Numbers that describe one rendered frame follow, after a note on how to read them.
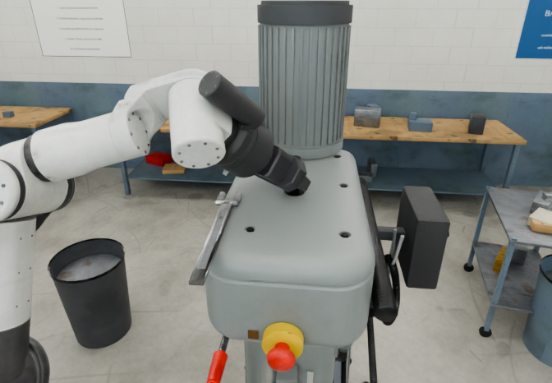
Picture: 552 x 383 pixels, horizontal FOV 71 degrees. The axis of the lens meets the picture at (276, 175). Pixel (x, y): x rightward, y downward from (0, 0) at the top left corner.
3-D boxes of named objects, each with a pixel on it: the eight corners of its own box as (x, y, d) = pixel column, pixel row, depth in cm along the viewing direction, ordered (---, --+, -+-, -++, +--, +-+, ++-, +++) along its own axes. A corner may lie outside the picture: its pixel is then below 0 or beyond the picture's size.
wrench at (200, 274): (212, 287, 48) (211, 281, 48) (181, 285, 48) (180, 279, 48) (241, 196, 70) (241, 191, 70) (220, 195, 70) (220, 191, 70)
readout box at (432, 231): (441, 291, 102) (457, 222, 93) (405, 288, 103) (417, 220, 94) (423, 246, 120) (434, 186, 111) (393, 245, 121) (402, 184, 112)
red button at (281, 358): (294, 377, 54) (295, 356, 52) (265, 374, 54) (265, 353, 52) (296, 357, 57) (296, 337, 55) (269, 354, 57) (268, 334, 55)
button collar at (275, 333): (302, 364, 57) (303, 334, 54) (261, 360, 57) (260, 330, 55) (303, 353, 58) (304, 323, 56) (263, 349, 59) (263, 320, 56)
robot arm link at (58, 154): (133, 115, 57) (12, 149, 58) (95, 103, 47) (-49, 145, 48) (151, 185, 57) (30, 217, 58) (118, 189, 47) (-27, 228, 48)
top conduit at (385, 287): (397, 324, 58) (399, 306, 57) (368, 321, 58) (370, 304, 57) (365, 189, 99) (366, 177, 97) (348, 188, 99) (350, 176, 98)
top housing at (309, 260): (371, 358, 57) (384, 271, 51) (199, 343, 60) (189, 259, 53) (350, 205, 100) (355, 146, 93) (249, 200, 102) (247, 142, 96)
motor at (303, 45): (344, 162, 84) (357, 1, 71) (253, 159, 86) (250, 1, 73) (340, 133, 103) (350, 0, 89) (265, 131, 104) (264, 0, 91)
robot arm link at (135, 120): (229, 142, 52) (134, 168, 53) (221, 92, 56) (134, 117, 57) (213, 113, 46) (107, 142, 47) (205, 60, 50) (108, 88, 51)
